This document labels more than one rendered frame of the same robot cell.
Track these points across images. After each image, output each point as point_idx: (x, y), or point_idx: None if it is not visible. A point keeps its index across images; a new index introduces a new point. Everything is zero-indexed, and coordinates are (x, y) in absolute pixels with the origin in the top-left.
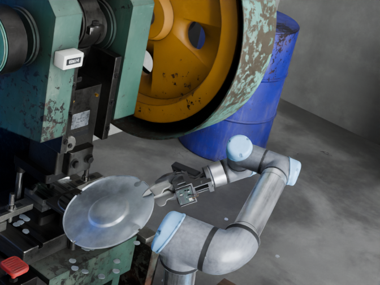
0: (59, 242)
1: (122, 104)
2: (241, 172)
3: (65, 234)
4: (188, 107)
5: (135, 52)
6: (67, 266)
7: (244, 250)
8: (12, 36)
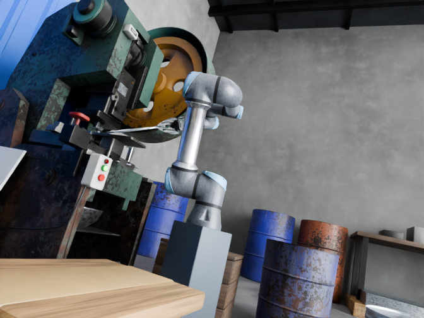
0: (99, 152)
1: (144, 95)
2: (211, 119)
3: (103, 149)
4: (175, 112)
5: (154, 72)
6: None
7: (238, 87)
8: (106, 2)
